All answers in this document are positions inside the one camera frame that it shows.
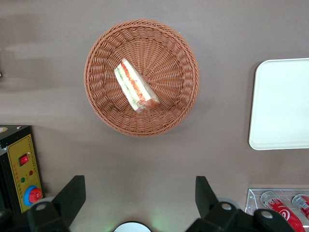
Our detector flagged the brown woven round basket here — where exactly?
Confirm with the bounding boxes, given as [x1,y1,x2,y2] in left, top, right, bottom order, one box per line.
[84,19,200,137]

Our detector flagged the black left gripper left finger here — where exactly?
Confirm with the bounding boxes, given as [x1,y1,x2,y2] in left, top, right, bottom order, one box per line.
[0,175,86,232]

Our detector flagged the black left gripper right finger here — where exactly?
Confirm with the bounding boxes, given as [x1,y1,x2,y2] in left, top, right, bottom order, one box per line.
[185,175,296,232]

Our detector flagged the plastic-wrapped triangle sandwich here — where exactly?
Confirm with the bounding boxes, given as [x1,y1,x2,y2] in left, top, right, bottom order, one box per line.
[113,58,161,113]

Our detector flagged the white rectangular plastic tray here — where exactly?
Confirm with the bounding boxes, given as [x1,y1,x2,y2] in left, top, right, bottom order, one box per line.
[248,58,309,151]

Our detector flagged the black control box yellow panel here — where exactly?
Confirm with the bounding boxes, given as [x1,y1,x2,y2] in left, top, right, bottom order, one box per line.
[0,125,43,216]

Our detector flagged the clear acrylic box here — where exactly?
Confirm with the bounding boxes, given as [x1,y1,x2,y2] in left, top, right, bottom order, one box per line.
[245,188,309,232]

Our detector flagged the red soda can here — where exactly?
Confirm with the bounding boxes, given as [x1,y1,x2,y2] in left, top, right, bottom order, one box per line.
[291,193,309,219]
[260,191,306,232]

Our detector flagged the white round disc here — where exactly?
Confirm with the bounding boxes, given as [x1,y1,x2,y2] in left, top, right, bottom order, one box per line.
[113,221,152,232]

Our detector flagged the red emergency stop button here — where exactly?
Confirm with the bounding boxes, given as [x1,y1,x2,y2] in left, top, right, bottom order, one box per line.
[23,185,43,206]

